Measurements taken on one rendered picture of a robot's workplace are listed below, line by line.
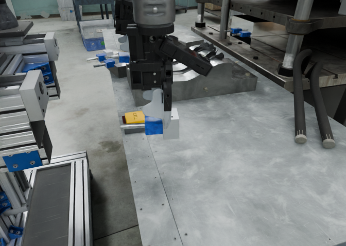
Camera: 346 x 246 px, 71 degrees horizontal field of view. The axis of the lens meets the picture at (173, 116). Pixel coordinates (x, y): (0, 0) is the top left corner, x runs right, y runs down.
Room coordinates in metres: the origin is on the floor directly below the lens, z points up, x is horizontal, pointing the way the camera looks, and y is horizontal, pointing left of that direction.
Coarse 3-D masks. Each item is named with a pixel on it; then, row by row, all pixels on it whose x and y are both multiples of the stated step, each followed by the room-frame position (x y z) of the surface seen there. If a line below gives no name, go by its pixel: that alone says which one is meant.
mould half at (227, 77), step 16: (192, 48) 1.09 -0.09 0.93; (176, 64) 1.00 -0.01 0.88; (224, 64) 0.88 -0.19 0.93; (128, 80) 0.98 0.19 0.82; (176, 80) 0.83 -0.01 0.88; (192, 80) 0.84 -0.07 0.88; (208, 80) 0.86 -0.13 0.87; (224, 80) 0.88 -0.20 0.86; (240, 80) 0.90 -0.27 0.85; (256, 80) 0.92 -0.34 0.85; (176, 96) 0.83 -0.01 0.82; (192, 96) 0.84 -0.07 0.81; (208, 96) 0.86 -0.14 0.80
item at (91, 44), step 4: (84, 40) 4.22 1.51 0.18; (88, 40) 4.17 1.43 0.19; (92, 40) 4.20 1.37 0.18; (96, 40) 4.22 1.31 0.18; (100, 40) 4.26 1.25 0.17; (84, 44) 4.41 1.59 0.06; (88, 44) 4.17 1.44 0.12; (92, 44) 4.20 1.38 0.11; (96, 44) 4.22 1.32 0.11; (100, 44) 4.26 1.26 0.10; (104, 44) 4.28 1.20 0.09; (88, 48) 4.16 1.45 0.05; (92, 48) 4.20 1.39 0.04; (96, 48) 4.23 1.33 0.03; (100, 48) 4.26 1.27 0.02; (104, 48) 4.28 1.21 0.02
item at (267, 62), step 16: (208, 32) 2.05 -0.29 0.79; (224, 48) 1.65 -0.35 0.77; (240, 48) 1.59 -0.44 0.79; (304, 48) 1.59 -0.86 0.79; (320, 48) 1.59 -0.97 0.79; (336, 48) 1.59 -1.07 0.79; (256, 64) 1.29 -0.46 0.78; (272, 64) 1.28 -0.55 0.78; (336, 64) 1.28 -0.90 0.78; (272, 80) 1.14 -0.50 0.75; (288, 80) 1.06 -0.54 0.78; (304, 80) 1.08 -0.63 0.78; (320, 80) 1.11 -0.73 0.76; (336, 80) 1.14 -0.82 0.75
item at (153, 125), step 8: (176, 112) 0.48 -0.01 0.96; (152, 120) 0.46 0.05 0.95; (160, 120) 0.46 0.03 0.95; (176, 120) 0.45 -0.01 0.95; (120, 128) 0.45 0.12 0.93; (128, 128) 0.46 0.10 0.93; (152, 128) 0.44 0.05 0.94; (160, 128) 0.45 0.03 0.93; (168, 128) 0.44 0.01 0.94; (176, 128) 0.45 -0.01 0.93; (168, 136) 0.44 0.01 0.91; (176, 136) 0.45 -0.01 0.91
